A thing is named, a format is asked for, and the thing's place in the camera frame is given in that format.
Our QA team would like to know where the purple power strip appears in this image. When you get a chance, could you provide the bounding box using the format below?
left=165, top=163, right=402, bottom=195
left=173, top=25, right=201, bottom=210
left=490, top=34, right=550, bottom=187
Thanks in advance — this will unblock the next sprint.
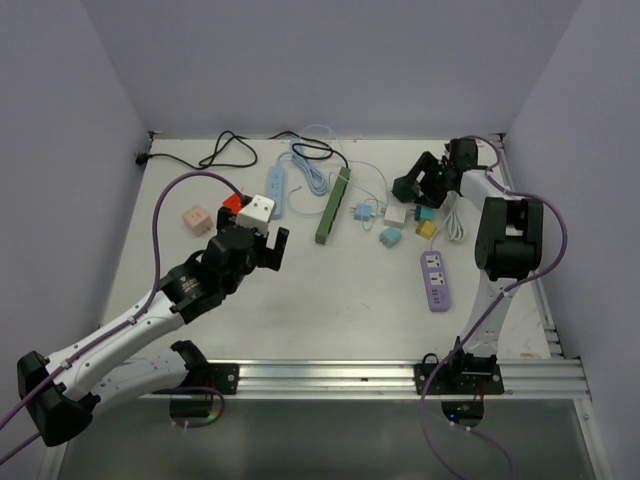
left=420, top=250, right=452, bottom=313

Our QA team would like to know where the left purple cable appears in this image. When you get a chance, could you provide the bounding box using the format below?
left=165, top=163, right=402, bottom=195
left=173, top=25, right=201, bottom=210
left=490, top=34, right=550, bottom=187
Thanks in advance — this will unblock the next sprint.
left=0, top=171, right=241, bottom=461

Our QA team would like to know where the light green charging cable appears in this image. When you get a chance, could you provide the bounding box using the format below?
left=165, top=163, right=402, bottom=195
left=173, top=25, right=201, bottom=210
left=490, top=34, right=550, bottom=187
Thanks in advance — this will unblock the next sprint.
left=349, top=184, right=389, bottom=234

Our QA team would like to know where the white charging cable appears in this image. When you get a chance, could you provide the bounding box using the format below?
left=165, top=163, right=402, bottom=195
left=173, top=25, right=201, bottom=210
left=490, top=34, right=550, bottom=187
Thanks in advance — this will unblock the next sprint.
left=287, top=124, right=391, bottom=221

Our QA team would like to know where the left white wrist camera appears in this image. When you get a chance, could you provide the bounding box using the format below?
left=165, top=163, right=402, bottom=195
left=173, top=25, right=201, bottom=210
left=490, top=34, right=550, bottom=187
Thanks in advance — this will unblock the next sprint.
left=235, top=195, right=276, bottom=237

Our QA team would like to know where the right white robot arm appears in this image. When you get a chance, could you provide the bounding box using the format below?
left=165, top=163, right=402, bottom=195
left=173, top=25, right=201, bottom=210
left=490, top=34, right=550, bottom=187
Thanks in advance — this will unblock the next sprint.
left=391, top=136, right=544, bottom=395

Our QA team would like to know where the black power cord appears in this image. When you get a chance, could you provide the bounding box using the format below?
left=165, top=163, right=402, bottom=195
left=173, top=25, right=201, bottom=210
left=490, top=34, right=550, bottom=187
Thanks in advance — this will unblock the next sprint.
left=133, top=130, right=351, bottom=171

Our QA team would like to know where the green cube socket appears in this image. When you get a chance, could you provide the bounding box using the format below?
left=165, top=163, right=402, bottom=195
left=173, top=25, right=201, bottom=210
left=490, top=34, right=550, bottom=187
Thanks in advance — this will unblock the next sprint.
left=391, top=176, right=420, bottom=203

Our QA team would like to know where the white Honor charger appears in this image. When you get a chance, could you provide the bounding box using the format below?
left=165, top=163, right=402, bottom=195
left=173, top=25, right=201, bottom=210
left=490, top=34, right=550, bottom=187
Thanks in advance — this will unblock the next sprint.
left=383, top=205, right=407, bottom=229

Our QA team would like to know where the green power strip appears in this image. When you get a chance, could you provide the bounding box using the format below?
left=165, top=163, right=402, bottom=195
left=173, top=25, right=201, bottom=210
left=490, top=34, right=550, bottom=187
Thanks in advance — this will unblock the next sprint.
left=314, top=167, right=351, bottom=245

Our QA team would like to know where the yellow charger plug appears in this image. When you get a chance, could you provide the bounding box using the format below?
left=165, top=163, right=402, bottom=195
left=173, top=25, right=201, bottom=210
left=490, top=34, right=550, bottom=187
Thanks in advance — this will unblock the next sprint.
left=415, top=220, right=437, bottom=239

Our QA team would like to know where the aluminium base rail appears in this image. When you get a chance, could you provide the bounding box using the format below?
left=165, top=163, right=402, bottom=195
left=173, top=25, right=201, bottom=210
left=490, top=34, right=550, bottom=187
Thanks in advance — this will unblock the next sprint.
left=64, top=357, right=586, bottom=401

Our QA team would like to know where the right black mount plate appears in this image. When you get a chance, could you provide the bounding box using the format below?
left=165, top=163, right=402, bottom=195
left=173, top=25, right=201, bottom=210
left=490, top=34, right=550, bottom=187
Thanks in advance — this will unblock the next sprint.
left=426, top=352, right=505, bottom=395

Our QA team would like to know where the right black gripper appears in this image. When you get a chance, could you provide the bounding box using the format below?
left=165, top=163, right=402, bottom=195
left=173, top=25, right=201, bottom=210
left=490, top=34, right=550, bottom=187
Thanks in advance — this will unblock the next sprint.
left=398, top=152, right=453, bottom=209

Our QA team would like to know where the black mount plate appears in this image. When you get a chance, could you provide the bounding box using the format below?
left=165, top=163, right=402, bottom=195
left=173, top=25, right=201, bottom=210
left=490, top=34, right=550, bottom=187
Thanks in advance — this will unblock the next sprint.
left=426, top=352, right=505, bottom=395
left=169, top=362, right=240, bottom=397

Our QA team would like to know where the light blue strip cord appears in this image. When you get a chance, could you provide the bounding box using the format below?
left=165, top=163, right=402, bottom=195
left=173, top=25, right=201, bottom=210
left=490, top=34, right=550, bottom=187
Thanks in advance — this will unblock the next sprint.
left=277, top=137, right=331, bottom=197

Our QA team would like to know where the small blue charger plug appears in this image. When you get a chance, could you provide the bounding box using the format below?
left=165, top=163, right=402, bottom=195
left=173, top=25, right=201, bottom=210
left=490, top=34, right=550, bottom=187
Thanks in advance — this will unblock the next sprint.
left=351, top=202, right=374, bottom=222

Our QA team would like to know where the white coiled power cord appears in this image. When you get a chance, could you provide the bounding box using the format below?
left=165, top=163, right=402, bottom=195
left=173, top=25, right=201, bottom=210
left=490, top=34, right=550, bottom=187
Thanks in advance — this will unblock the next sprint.
left=424, top=192, right=469, bottom=254

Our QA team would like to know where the pink cube socket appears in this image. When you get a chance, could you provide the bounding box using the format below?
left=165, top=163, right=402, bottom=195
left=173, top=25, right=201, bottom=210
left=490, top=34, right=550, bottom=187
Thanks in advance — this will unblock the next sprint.
left=182, top=205, right=214, bottom=237

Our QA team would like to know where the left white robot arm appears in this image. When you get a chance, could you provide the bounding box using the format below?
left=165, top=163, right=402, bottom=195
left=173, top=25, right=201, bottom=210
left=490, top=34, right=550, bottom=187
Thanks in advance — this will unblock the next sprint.
left=17, top=195, right=289, bottom=447

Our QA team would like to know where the red cube socket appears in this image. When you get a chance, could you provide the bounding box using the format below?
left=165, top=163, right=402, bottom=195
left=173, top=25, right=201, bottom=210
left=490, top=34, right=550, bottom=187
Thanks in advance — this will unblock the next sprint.
left=223, top=193, right=244, bottom=214

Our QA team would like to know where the left black mount plate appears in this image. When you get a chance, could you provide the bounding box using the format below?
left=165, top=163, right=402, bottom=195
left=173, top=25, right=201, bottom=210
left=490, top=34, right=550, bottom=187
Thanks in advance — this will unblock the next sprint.
left=169, top=362, right=240, bottom=397

